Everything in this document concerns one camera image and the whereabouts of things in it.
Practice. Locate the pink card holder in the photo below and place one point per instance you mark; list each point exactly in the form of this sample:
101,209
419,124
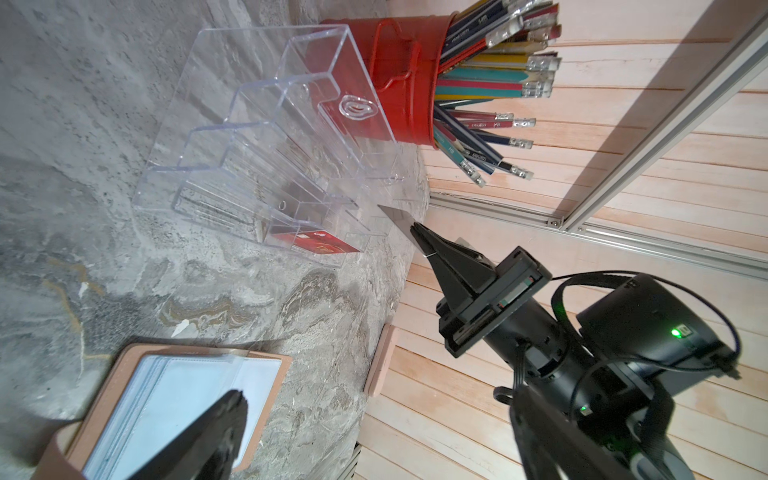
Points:
65,456

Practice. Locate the red credit card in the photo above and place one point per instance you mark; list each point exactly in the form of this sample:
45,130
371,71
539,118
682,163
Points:
316,242

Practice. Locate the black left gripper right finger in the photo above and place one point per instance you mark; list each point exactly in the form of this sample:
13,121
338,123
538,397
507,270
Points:
552,448

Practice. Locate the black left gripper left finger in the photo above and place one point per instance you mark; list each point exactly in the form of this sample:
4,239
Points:
206,449

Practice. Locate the clear acrylic organizer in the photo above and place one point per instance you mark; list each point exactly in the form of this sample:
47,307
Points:
245,148

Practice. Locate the aluminium frame rail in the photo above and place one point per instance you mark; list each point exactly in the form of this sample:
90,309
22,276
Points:
745,58

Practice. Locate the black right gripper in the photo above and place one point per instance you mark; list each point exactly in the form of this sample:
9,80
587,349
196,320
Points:
610,352

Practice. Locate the bundle of coloured pencils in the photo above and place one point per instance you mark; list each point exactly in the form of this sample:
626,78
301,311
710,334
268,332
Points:
493,50

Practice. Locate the red pencil cup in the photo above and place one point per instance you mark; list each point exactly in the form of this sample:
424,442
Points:
399,60

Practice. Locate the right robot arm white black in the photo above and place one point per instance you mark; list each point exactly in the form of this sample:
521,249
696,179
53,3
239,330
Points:
648,444

